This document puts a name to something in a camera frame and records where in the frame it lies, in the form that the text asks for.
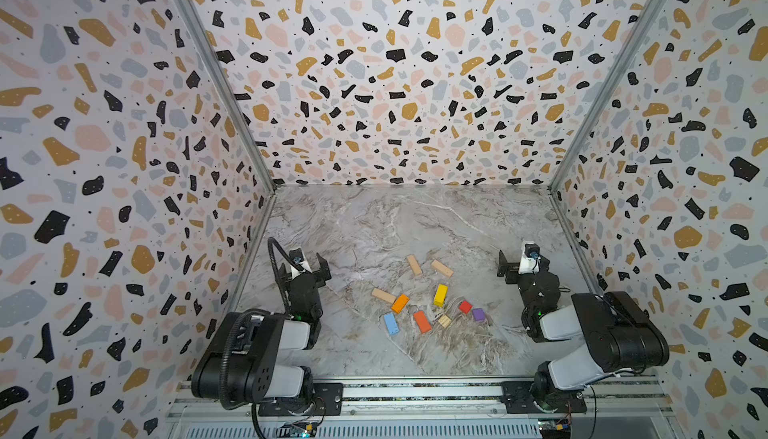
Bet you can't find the natural wood plank block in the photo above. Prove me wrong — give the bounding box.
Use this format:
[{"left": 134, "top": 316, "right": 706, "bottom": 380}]
[
  {"left": 431, "top": 260, "right": 454, "bottom": 278},
  {"left": 406, "top": 254, "right": 423, "bottom": 276},
  {"left": 371, "top": 288, "right": 396, "bottom": 304}
]

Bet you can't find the orange wood block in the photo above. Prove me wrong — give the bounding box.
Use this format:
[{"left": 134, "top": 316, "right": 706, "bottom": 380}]
[{"left": 391, "top": 294, "right": 410, "bottom": 314}]

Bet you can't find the blue wood block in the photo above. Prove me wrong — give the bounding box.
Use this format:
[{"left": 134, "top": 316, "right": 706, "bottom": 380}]
[{"left": 383, "top": 312, "right": 400, "bottom": 336}]

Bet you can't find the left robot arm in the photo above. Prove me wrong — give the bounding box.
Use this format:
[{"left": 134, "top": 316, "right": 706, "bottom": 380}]
[{"left": 191, "top": 249, "right": 332, "bottom": 414}]

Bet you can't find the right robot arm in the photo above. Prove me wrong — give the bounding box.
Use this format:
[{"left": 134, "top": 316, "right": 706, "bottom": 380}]
[{"left": 497, "top": 242, "right": 670, "bottom": 413}]

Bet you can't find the yellow wood block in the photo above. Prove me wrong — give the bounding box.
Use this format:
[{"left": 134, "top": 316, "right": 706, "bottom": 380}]
[{"left": 433, "top": 284, "right": 448, "bottom": 308}]

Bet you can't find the red-orange wood block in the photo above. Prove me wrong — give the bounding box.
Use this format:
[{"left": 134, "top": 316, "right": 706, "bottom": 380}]
[{"left": 413, "top": 310, "right": 432, "bottom": 334}]

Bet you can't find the purple wood cube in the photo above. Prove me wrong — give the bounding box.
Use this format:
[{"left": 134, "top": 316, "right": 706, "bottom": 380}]
[{"left": 472, "top": 308, "right": 486, "bottom": 322}]

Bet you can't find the red wood cube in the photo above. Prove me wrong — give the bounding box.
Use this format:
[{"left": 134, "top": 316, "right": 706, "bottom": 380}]
[{"left": 459, "top": 301, "right": 472, "bottom": 314}]

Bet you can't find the small natural wood cube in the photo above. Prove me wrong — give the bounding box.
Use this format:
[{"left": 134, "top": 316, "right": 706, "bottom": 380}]
[{"left": 438, "top": 315, "right": 452, "bottom": 328}]

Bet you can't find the left electronics board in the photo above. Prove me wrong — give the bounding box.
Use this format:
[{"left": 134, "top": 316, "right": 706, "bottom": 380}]
[{"left": 276, "top": 421, "right": 318, "bottom": 438}]

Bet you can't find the electronics board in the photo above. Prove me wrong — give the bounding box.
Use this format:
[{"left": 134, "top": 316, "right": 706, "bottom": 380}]
[
  {"left": 538, "top": 419, "right": 571, "bottom": 439},
  {"left": 276, "top": 421, "right": 318, "bottom": 438}
]

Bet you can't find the right electronics board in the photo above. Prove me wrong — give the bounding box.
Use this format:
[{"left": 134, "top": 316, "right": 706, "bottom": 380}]
[{"left": 538, "top": 419, "right": 571, "bottom": 439}]

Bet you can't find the left corner aluminium profile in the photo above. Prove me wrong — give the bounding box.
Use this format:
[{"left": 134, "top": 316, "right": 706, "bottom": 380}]
[{"left": 173, "top": 0, "right": 276, "bottom": 196}]

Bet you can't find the corner aluminium profile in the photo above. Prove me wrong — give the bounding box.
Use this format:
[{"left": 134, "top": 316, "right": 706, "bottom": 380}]
[
  {"left": 173, "top": 0, "right": 276, "bottom": 196},
  {"left": 548, "top": 0, "right": 666, "bottom": 198}
]

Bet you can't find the right corner aluminium profile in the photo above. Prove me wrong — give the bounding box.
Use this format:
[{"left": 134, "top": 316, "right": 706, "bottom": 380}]
[{"left": 548, "top": 0, "right": 666, "bottom": 198}]

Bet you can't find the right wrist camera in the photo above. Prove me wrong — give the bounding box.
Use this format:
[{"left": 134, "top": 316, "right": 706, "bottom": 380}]
[{"left": 518, "top": 242, "right": 541, "bottom": 274}]

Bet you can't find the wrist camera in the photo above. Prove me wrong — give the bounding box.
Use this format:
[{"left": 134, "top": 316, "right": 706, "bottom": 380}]
[
  {"left": 518, "top": 242, "right": 541, "bottom": 274},
  {"left": 289, "top": 248, "right": 312, "bottom": 278}
]

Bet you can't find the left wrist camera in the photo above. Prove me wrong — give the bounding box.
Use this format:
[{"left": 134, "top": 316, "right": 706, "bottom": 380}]
[{"left": 289, "top": 248, "right": 312, "bottom": 278}]

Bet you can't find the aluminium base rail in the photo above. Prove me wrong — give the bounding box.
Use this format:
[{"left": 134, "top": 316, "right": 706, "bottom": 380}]
[{"left": 167, "top": 376, "right": 684, "bottom": 438}]

